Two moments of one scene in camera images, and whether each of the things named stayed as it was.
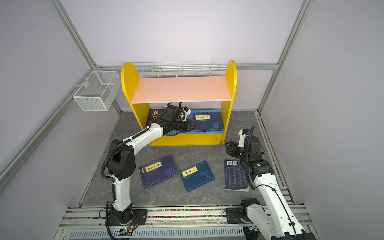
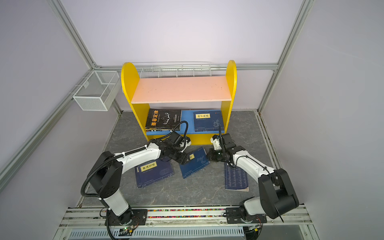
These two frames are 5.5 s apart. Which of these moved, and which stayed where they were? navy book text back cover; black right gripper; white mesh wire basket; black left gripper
Moved: black left gripper; black right gripper
Stayed: white mesh wire basket; navy book text back cover
